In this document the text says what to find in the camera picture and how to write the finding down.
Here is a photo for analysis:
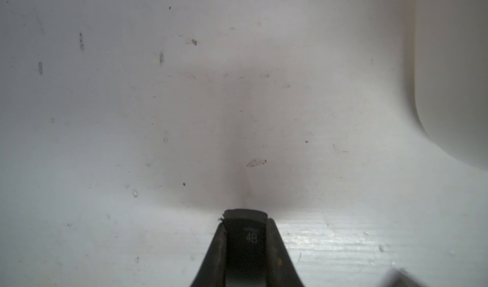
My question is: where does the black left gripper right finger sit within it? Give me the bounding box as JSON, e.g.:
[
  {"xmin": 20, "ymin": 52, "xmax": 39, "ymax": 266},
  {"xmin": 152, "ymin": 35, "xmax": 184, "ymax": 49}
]
[{"xmin": 266, "ymin": 218, "xmax": 304, "ymax": 287}]

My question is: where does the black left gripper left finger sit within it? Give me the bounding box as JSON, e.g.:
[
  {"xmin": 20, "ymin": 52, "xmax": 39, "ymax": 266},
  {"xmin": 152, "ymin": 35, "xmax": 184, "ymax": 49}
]
[{"xmin": 190, "ymin": 222, "xmax": 227, "ymax": 287}]

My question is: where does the black eraser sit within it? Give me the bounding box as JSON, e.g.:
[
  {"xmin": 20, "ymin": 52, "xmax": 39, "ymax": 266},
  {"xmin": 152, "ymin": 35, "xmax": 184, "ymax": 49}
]
[{"xmin": 223, "ymin": 209, "xmax": 268, "ymax": 278}]

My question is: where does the white storage box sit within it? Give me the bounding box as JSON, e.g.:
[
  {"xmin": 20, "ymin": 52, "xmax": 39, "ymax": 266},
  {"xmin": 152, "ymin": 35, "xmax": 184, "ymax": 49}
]
[{"xmin": 414, "ymin": 0, "xmax": 487, "ymax": 170}]

